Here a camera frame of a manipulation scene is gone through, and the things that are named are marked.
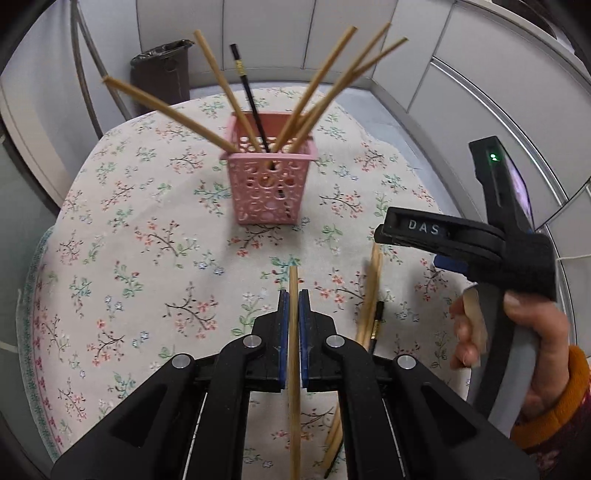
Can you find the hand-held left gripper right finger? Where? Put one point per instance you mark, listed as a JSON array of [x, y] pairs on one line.
[[304, 332]]

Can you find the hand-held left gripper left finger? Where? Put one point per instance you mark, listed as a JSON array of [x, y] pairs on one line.
[[283, 332]]

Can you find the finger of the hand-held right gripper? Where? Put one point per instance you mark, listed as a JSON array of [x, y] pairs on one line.
[[450, 265], [415, 228]]

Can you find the pink perforated plastic basket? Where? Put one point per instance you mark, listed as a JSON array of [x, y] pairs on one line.
[[268, 184]]

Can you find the black chopstick gold band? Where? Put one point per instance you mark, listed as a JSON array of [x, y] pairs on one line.
[[247, 87]]

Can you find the person's right forearm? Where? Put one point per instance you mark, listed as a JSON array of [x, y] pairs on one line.
[[563, 415]]

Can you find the person's right hand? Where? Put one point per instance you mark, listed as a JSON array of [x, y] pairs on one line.
[[549, 341]]

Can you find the floral tablecloth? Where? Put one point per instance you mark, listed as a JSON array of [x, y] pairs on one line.
[[138, 230]]

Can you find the white cloth teal border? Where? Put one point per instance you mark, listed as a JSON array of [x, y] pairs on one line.
[[37, 300]]

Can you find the dark brown trash bin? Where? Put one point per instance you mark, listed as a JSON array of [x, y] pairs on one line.
[[159, 78]]

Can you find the frosted glass door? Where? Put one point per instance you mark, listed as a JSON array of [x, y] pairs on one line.
[[18, 221]]

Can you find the black trash bag liner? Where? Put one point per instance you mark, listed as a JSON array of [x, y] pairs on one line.
[[161, 48]]

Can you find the grey cabinet run metal rail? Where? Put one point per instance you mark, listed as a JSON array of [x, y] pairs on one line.
[[461, 92]]

